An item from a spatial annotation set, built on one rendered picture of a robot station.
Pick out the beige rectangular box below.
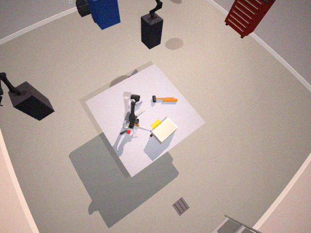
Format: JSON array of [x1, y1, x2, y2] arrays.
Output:
[[150, 118, 178, 144]]

